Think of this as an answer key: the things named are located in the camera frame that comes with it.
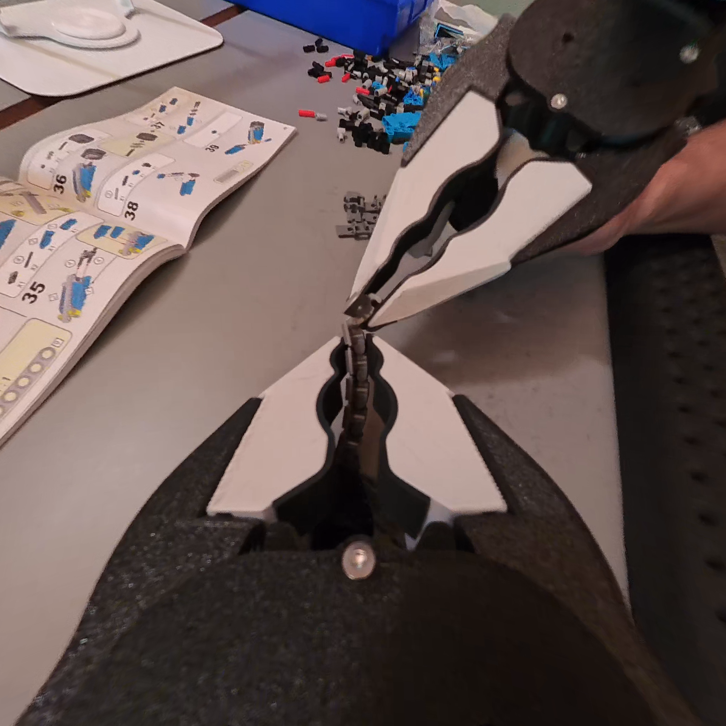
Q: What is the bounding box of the blue storage bin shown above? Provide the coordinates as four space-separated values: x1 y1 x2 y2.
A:
227 0 437 57

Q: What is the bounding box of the person's right forearm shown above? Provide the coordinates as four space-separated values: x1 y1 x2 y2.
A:
567 120 726 256

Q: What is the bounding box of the single grey track link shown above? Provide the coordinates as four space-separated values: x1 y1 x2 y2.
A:
343 292 378 327

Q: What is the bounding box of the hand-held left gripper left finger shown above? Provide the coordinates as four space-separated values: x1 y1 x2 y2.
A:
206 335 348 537

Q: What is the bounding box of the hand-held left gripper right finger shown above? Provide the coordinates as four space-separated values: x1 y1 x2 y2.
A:
366 335 509 537

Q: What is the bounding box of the white laptop stand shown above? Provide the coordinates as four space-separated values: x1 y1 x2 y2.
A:
0 0 225 97

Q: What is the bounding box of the grey toy track chain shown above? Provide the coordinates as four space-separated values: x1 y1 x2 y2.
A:
339 318 375 455

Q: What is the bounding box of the black perforated pad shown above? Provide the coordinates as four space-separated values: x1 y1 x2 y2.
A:
604 235 726 726

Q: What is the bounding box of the grey desk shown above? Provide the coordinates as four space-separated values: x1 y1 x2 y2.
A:
0 0 630 715

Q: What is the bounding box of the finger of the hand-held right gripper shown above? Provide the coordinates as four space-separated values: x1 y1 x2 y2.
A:
365 158 593 331
345 90 504 313

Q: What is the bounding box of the clear plastic bag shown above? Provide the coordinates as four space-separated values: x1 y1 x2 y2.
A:
420 0 500 54

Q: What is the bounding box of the pile of small building bricks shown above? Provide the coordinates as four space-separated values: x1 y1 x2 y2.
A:
302 23 472 155

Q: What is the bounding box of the pile of grey links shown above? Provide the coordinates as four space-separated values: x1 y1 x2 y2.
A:
336 192 389 240

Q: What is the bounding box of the open instruction booklet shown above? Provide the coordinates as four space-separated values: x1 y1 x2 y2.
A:
0 86 298 446

